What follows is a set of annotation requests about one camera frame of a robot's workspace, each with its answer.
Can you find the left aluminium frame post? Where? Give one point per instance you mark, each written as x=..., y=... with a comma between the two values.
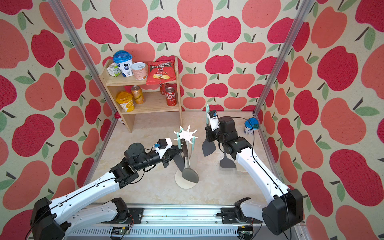
x=71, y=31

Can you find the circuit board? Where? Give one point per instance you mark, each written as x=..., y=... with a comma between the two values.
x=245, y=232
x=120, y=231

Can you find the right circuit board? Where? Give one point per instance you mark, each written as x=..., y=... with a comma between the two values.
x=245, y=232

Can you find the pink cup foil lid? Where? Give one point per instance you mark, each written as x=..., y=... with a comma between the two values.
x=140, y=71

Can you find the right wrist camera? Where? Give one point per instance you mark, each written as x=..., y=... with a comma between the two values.
x=213, y=120

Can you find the red cola can back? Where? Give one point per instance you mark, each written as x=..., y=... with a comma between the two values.
x=163, y=87

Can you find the grey spatula mint handle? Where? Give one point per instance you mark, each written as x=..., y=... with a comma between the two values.
x=227, y=163

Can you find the red cola can front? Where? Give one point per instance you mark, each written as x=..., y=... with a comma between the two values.
x=171, y=96

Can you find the left circuit board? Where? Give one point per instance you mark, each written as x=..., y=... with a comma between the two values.
x=120, y=231

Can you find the wooden two-tier shelf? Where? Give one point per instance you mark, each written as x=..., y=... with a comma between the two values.
x=155, y=102

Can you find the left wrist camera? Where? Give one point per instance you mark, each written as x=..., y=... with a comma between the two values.
x=162, y=146

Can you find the blue lid yogurt tub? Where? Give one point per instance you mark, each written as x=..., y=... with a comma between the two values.
x=124, y=61

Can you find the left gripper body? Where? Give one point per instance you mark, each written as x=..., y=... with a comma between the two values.
x=165, y=159

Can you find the red chips bag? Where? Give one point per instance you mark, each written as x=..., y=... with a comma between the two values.
x=161, y=72

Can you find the aluminium frame post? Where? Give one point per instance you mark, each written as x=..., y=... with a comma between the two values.
x=71, y=31
x=301, y=16

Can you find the red white cup behind shelf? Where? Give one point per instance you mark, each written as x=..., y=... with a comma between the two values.
x=119, y=118

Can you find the small green white carton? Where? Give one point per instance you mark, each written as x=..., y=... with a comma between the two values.
x=113, y=70

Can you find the red cola can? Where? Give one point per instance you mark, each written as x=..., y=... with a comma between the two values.
x=171, y=96
x=163, y=87

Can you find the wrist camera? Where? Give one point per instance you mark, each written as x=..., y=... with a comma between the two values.
x=162, y=146
x=213, y=120

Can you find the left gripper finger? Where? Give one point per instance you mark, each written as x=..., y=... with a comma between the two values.
x=177, y=148
x=174, y=156

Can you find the white utensil rack stand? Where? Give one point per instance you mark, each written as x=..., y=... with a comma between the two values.
x=189, y=137

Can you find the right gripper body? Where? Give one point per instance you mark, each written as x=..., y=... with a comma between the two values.
x=212, y=135

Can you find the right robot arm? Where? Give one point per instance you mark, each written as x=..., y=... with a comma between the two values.
x=284, y=207

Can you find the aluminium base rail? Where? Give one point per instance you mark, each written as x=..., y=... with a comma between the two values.
x=185, y=222

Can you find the yellow mango cup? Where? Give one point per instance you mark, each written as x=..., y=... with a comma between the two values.
x=126, y=101

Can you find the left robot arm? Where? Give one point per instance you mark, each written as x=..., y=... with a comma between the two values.
x=55, y=219

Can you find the right aluminium frame post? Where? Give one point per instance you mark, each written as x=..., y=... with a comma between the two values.
x=301, y=16

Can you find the grey spoon dark handle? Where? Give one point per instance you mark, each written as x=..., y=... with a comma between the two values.
x=188, y=173

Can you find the blue lid yogurt cup floor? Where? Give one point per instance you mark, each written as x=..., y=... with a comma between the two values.
x=251, y=125

